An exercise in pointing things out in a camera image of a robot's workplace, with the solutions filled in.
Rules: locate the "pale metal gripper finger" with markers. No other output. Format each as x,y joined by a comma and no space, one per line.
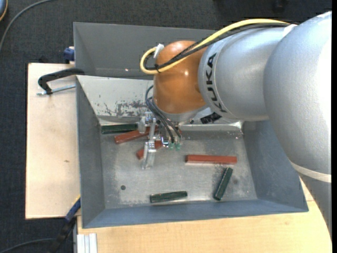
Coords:
152,126
149,157

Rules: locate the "red-brown flat block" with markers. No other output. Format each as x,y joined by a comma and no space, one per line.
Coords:
210,159
129,137
140,154

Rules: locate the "grey metal bin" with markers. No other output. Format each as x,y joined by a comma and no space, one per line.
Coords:
168,178

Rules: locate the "dark green flat block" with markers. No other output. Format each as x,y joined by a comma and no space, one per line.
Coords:
168,196
118,128
223,183

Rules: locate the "pale wood flat board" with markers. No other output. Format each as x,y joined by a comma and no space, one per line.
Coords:
52,146

